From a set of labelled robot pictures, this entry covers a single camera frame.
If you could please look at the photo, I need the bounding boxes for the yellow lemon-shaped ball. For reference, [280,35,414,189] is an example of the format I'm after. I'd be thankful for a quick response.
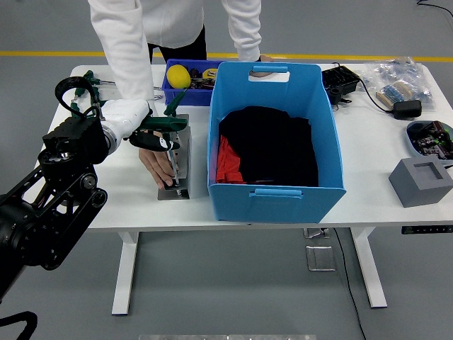
[166,64,191,89]

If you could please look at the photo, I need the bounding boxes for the grey block with square recess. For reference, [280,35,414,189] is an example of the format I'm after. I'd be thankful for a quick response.
[388,157,453,209]

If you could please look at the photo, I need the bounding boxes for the beige resistor tape strip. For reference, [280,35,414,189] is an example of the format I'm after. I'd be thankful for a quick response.
[375,80,414,109]

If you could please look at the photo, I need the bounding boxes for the black power adapter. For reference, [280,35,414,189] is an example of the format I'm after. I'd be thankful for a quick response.
[392,100,423,120]

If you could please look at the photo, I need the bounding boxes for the red cloth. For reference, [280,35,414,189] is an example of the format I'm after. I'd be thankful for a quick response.
[215,134,248,185]

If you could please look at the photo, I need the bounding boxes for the large light blue box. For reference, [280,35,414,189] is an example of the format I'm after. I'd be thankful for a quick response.
[207,61,347,225]

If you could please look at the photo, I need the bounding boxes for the small metal floor bracket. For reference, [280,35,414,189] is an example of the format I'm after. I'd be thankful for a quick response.
[302,227,330,239]

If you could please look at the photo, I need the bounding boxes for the black table control panel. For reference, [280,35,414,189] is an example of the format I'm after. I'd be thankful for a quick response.
[401,225,453,235]

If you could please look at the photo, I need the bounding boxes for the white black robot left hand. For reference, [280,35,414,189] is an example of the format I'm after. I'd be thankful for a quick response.
[101,98,181,153]

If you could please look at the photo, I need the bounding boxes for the small green T-handle wrench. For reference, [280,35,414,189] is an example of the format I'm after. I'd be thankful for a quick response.
[163,87,189,118]

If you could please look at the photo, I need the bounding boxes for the black cloth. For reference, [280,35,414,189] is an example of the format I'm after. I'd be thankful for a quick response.
[217,105,320,188]

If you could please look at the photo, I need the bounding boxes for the grey metal tool stand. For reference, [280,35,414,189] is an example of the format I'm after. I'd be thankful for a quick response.
[156,113,192,201]

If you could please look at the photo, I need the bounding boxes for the person's left hand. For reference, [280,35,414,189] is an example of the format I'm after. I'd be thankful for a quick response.
[249,54,275,77]

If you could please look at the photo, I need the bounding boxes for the black plastic tray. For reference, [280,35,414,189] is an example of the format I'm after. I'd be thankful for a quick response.
[321,65,362,106]

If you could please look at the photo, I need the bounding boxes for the black adapter cord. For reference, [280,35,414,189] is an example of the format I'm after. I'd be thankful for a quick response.
[357,77,396,115]

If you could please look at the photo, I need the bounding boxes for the dark electronic parts pile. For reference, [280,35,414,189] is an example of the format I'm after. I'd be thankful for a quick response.
[189,67,217,90]

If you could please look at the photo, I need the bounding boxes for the light blue oval parts tray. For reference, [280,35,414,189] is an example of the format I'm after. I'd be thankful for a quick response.
[405,120,453,162]

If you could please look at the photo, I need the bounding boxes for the square metal floor plate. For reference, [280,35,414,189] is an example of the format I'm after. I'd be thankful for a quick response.
[305,245,336,272]

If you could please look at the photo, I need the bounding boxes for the person's right hand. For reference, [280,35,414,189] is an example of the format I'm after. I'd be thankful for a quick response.
[137,147,176,190]

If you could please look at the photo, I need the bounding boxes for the white table leg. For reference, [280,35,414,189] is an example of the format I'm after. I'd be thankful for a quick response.
[350,227,388,309]
[111,232,139,316]

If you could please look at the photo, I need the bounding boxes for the clear plastic parts bags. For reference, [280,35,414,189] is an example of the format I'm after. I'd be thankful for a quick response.
[360,57,436,111]

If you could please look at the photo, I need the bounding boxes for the black floor cable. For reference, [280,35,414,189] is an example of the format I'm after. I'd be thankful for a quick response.
[332,228,367,340]

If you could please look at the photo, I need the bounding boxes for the thin black cable loop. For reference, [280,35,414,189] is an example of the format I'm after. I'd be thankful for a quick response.
[415,0,453,18]

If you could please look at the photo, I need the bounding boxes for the small dark blue bin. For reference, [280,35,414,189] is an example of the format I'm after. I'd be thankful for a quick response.
[161,58,224,107]

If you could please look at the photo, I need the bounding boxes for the large green T-handle wrench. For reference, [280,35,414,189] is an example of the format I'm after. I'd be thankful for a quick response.
[139,115,189,178]

